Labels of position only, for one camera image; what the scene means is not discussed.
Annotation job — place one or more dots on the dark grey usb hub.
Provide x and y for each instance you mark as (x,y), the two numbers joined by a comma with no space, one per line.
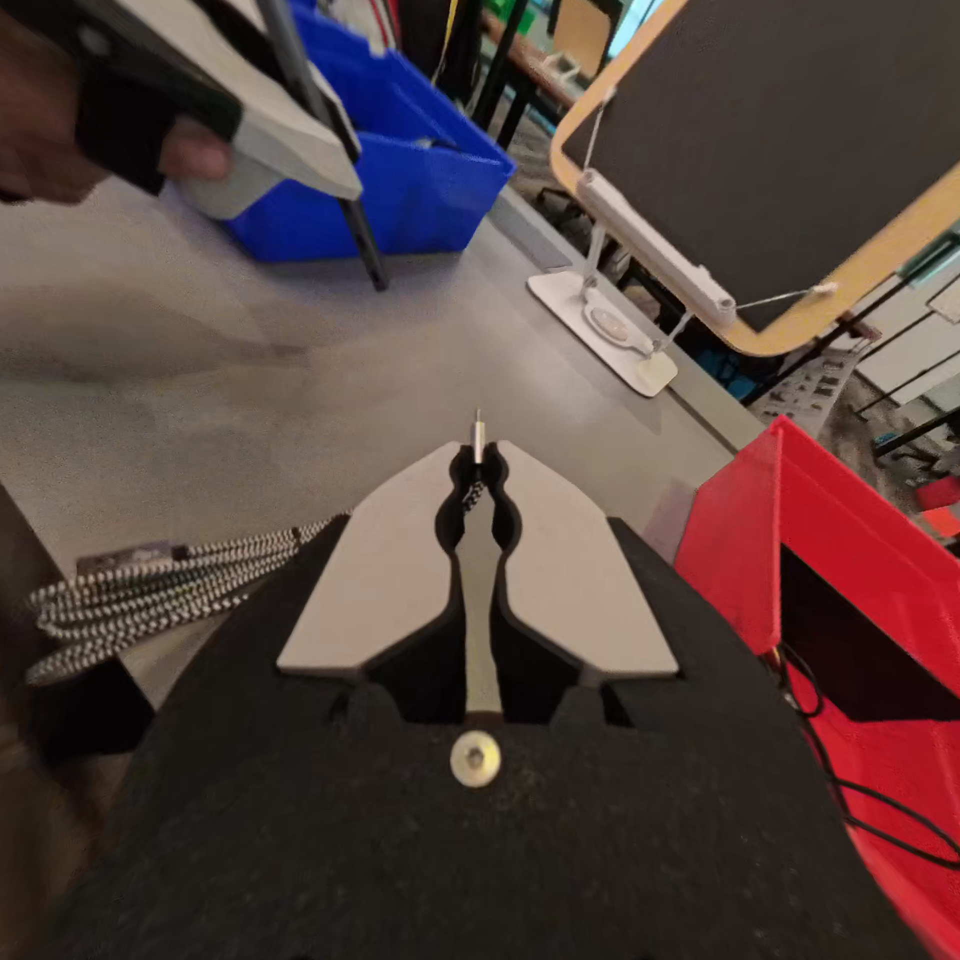
(360,225)

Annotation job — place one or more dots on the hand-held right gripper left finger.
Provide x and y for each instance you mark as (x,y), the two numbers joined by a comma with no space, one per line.
(375,585)

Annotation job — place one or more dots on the wood-framed black board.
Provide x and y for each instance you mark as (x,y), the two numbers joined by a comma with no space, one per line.
(750,150)

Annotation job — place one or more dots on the black bin divider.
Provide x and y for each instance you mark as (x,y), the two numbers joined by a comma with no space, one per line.
(862,652)

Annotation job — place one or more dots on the red plastic bin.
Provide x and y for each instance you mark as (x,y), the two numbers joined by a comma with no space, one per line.
(750,562)

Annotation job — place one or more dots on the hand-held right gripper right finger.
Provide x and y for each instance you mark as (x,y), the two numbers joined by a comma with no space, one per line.
(585,592)

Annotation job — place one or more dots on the blue plastic bin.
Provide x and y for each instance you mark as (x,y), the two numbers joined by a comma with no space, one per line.
(420,202)

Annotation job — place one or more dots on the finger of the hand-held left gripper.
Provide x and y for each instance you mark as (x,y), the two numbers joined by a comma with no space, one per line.
(270,127)
(341,112)

